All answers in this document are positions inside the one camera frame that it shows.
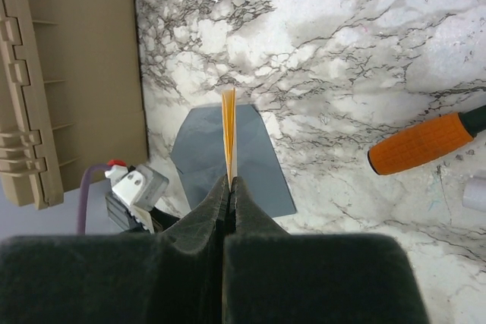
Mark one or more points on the orange handled screwdriver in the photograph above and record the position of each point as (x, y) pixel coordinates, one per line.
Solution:
(426, 142)

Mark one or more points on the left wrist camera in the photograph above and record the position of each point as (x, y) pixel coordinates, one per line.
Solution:
(133, 195)

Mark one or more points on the white green glue stick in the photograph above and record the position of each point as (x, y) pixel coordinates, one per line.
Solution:
(474, 195)

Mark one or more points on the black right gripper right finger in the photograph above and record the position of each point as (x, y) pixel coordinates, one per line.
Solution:
(250, 272)

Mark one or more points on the tan plastic tool case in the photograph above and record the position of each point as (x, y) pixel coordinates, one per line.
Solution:
(70, 94)

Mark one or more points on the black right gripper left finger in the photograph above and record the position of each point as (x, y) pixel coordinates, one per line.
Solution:
(190, 267)

